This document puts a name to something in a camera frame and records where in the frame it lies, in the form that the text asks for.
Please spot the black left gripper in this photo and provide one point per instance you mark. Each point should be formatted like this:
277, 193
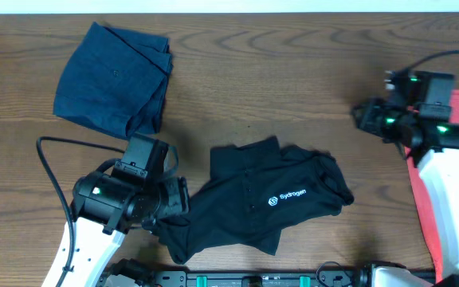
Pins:
179, 197

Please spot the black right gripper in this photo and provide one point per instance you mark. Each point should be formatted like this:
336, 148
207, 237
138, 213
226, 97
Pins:
366, 122

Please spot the black polo shirt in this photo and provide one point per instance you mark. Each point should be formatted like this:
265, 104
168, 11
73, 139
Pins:
254, 192

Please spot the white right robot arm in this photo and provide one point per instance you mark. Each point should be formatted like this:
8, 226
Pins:
434, 149

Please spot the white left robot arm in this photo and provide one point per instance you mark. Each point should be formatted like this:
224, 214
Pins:
104, 209

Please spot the red t-shirt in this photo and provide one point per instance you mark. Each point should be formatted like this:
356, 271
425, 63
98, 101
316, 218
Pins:
423, 203

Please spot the folded navy blue garment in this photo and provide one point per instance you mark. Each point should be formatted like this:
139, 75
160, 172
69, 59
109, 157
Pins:
115, 82

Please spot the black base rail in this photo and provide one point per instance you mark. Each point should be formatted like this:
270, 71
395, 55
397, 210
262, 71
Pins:
133, 273

